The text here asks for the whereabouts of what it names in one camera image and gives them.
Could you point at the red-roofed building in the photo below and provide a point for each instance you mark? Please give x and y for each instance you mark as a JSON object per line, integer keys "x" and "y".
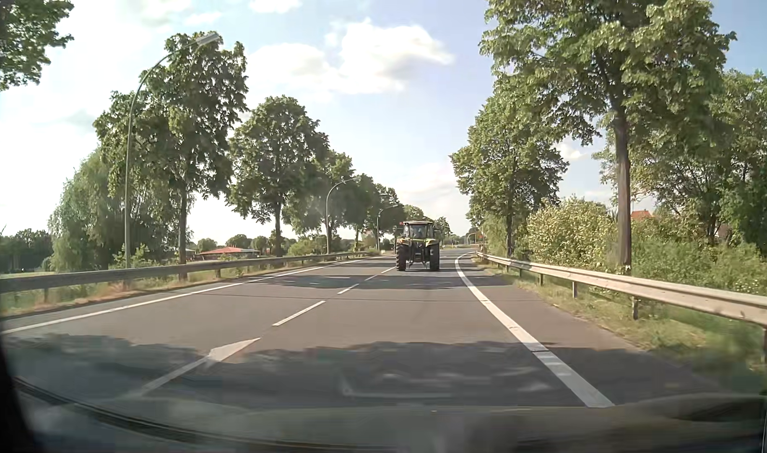
{"x": 227, "y": 252}
{"x": 641, "y": 214}

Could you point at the green tractor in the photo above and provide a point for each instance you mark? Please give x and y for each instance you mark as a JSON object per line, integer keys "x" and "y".
{"x": 417, "y": 246}

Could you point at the car's own bonnet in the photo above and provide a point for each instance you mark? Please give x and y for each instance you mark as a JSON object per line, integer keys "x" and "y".
{"x": 421, "y": 428}

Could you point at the grey asphalt road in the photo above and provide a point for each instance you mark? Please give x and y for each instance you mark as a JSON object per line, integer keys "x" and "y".
{"x": 383, "y": 314}

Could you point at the tall curved lamp post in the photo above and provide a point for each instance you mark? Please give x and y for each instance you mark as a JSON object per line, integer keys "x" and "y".
{"x": 128, "y": 189}

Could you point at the row of trees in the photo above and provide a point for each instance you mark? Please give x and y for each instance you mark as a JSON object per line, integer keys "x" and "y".
{"x": 188, "y": 138}
{"x": 616, "y": 113}

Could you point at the metal guard rail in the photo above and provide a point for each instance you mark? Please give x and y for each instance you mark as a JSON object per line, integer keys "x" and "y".
{"x": 138, "y": 273}
{"x": 660, "y": 290}

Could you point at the light green bushes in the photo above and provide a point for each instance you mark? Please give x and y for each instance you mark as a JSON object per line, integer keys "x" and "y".
{"x": 610, "y": 242}

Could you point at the wood of dark trees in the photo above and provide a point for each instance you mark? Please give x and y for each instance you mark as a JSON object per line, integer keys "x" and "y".
{"x": 20, "y": 250}

